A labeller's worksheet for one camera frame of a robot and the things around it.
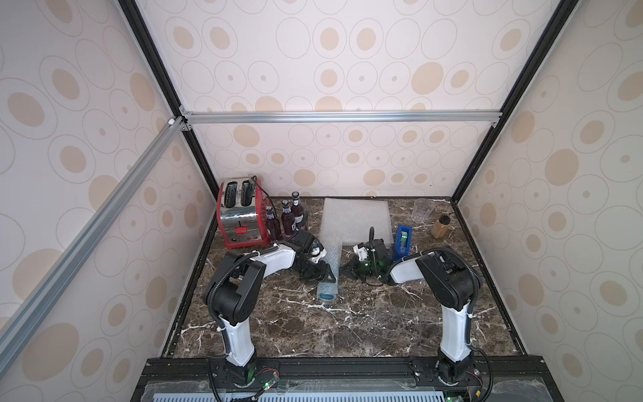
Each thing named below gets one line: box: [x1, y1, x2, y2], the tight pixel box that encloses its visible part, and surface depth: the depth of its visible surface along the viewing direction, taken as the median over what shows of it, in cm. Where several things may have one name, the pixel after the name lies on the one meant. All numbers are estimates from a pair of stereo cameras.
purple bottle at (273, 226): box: [265, 205, 281, 246], surface depth 96 cm
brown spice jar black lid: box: [430, 215, 452, 240], surface depth 104 cm
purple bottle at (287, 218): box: [281, 199, 295, 236], surface depth 99 cm
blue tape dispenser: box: [396, 224, 413, 260], surface depth 99 cm
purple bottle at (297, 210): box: [290, 190, 304, 231], surface depth 99 cm
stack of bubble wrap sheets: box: [320, 197, 395, 246], surface depth 115 cm
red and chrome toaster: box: [216, 176, 271, 250], surface depth 96 cm
